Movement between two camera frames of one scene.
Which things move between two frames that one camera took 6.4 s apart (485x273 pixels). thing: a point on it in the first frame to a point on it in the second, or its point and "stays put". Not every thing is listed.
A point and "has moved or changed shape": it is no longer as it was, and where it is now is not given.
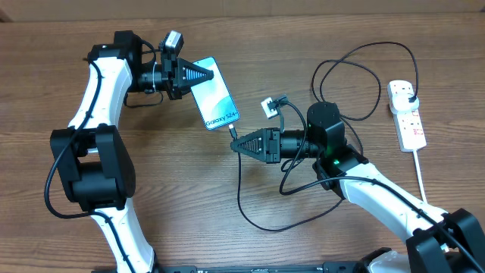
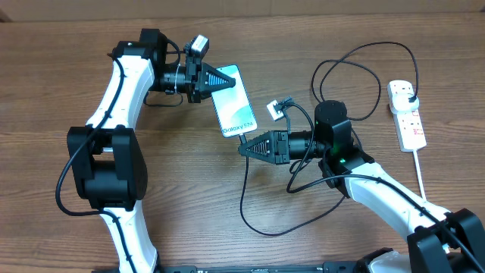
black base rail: [323, 268] stays put
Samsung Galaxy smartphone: [213, 98] has moved or changed shape
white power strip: [408, 124] stays put
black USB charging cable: [352, 118] to [322, 99]
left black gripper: [174, 75] to [198, 77]
